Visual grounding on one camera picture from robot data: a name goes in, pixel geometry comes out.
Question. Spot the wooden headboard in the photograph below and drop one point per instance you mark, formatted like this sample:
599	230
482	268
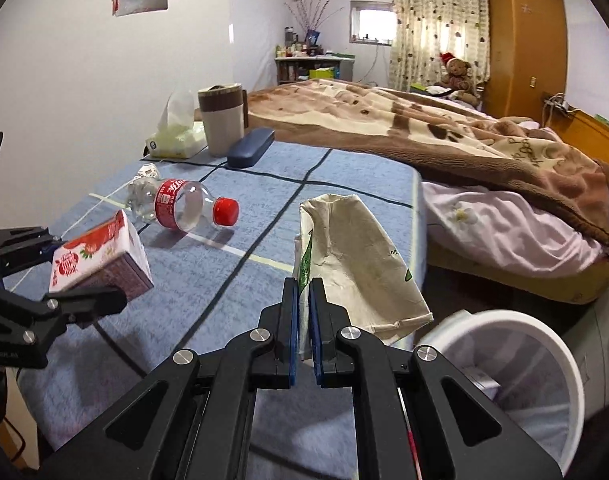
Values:
599	135

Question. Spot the dark blue glasses case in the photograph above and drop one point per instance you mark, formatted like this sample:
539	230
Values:
249	147

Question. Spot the wooden wardrobe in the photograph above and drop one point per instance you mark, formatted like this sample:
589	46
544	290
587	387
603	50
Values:
529	35

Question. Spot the clear red-label plastic bottle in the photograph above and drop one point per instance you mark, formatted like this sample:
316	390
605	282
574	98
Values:
184	205

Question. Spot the white paper bag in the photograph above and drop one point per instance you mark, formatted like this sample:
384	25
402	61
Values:
354	260

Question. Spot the red strawberry juice carton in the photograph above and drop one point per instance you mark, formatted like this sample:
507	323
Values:
94	255

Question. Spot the small patterned white packet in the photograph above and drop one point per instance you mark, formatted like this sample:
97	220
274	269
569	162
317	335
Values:
147	172

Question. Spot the white desk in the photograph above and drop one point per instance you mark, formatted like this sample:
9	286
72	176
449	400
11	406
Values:
309	67

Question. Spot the white trash bin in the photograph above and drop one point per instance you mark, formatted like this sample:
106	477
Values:
572	375

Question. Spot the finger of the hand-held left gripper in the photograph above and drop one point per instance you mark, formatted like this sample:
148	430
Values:
84	305
19	247

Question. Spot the small window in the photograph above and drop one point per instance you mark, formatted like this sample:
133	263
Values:
373	22

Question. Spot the beige and brown tumbler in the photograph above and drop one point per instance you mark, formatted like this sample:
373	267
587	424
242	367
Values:
224	125

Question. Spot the brown printed blanket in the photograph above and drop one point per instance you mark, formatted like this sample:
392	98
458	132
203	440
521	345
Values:
384	125

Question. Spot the cluster of small bottles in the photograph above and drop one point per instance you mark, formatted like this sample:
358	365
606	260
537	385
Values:
292	49

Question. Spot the heart-patterned curtain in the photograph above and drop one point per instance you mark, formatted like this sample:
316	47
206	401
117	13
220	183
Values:
434	10

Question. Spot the dried branches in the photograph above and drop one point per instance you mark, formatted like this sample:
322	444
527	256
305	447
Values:
312	12

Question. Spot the pink bed sheet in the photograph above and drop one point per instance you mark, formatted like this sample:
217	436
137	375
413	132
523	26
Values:
509	230

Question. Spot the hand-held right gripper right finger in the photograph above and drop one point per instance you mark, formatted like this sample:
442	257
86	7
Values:
315	330

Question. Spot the blue checked tablecloth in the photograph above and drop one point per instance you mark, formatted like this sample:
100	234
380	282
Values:
264	210

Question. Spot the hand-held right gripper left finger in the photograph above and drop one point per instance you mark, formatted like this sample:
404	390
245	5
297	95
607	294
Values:
292	330

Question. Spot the brown teddy bear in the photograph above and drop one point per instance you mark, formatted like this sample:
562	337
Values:
457	77

